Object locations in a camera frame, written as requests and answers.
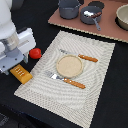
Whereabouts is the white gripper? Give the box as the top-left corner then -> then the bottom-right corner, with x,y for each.
0,28 -> 36,74

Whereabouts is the red toy tomato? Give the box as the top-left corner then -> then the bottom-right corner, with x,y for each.
29,48 -> 42,59

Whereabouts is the white and blue bottle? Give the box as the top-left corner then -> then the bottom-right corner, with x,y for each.
84,11 -> 94,17

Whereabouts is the brown toy sausage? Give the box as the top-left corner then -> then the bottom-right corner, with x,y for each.
91,12 -> 102,18

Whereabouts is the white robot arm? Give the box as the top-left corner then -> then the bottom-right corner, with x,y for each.
0,0 -> 36,75

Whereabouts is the round wooden plate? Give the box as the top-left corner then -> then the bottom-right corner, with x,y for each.
56,55 -> 83,78

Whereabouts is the woven beige placemat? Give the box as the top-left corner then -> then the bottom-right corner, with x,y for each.
15,31 -> 115,128

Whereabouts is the grey toy pot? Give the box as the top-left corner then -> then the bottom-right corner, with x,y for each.
58,0 -> 84,19

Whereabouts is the grey toy frying pan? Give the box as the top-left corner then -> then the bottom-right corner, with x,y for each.
80,6 -> 102,31

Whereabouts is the dark pot lid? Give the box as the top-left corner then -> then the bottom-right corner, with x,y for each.
88,1 -> 105,9

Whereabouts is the beige bowl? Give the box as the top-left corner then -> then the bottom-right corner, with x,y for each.
116,4 -> 128,30

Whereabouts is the fork with orange handle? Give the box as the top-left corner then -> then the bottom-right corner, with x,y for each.
45,71 -> 85,89

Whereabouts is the knife with orange handle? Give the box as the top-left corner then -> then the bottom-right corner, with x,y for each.
59,49 -> 98,62

